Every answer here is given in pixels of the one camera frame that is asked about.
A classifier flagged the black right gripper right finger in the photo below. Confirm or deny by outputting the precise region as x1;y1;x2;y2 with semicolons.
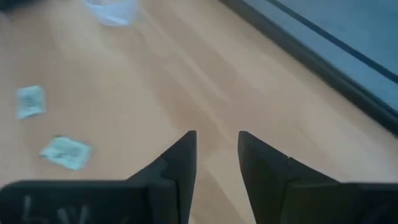
238;130;398;224

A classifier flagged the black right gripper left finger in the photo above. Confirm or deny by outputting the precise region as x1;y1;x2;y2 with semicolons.
0;129;198;224

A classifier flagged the green stevia packet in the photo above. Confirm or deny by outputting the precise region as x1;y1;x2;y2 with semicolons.
39;135;93;171
15;85;47;120

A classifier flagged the clear plastic bowl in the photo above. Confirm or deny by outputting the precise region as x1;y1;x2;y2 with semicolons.
84;0;140;28

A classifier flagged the black table frame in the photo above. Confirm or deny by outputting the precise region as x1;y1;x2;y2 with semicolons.
218;0;398;137

